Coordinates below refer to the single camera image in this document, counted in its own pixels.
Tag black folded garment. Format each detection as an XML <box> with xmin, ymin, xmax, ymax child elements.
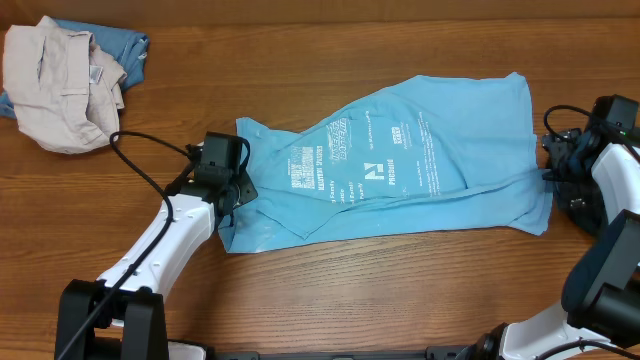
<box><xmin>554</xmin><ymin>180</ymin><xmax>607</xmax><ymax>237</ymax></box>

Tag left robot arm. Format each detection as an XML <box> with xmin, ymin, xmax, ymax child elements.
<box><xmin>55</xmin><ymin>166</ymin><xmax>257</xmax><ymax>360</ymax></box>

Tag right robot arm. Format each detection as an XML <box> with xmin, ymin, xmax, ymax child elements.
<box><xmin>425</xmin><ymin>95</ymin><xmax>639</xmax><ymax>360</ymax></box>

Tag blue denim jeans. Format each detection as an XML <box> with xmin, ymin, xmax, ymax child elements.
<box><xmin>1</xmin><ymin>19</ymin><xmax>149</xmax><ymax>121</ymax></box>

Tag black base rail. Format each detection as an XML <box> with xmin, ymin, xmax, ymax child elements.
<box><xmin>164</xmin><ymin>344</ymin><xmax>496</xmax><ymax>360</ymax></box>

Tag light blue printed t-shirt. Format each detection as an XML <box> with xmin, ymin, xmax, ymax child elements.
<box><xmin>219</xmin><ymin>73</ymin><xmax>553</xmax><ymax>253</ymax></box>

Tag beige pants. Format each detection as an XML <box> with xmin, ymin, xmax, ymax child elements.
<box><xmin>3</xmin><ymin>16</ymin><xmax>127</xmax><ymax>154</ymax></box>

